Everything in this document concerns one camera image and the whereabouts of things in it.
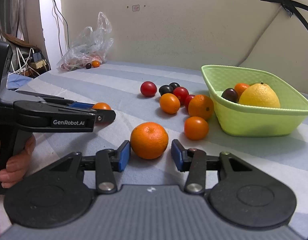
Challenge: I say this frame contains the orange red tomato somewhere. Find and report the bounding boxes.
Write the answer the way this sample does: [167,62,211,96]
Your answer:
[184,116,209,140]

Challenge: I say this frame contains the orange mandarin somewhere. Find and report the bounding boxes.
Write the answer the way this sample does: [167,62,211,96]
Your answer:
[234,83,249,98]
[188,94,214,120]
[130,122,169,160]

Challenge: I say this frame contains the red cherry tomato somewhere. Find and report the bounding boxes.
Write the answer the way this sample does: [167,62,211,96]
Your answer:
[140,81,157,97]

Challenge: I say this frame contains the orange cherry tomato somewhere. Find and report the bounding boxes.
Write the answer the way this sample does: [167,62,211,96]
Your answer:
[159,93,181,114]

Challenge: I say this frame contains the dark purple tomato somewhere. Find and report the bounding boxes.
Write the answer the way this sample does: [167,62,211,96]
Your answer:
[159,85,174,96]
[169,82,180,89]
[221,88,239,103]

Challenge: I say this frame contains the large yellow grapefruit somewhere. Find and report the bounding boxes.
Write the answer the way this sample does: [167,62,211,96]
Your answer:
[239,82,281,108]

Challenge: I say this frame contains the person's left hand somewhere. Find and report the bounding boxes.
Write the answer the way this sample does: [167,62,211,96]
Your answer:
[0,135,36,189]

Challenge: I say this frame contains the small dark tomato by bag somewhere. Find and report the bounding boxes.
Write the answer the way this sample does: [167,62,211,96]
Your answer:
[85,63,92,69]

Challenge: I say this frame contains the small orange tomato by bag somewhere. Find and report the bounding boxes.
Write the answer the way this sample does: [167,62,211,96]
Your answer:
[91,60,101,68]

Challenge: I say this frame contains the striped bed sheet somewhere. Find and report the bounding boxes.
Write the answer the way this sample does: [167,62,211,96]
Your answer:
[0,63,308,239]

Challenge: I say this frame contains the clear plastic bag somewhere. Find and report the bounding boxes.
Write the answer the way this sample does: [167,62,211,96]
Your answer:
[57,12,114,71]

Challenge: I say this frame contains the green plastic basket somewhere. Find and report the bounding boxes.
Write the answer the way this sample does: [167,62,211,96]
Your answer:
[201,65,308,137]

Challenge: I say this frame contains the black tape cross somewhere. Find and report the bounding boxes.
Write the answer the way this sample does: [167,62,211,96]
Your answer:
[261,0,308,31]

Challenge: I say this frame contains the cluttered cables and adapters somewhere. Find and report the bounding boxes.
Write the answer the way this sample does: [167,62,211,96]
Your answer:
[0,19,51,79]

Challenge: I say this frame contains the wall sticker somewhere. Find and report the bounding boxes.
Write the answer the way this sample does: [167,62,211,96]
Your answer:
[132,4,140,12]

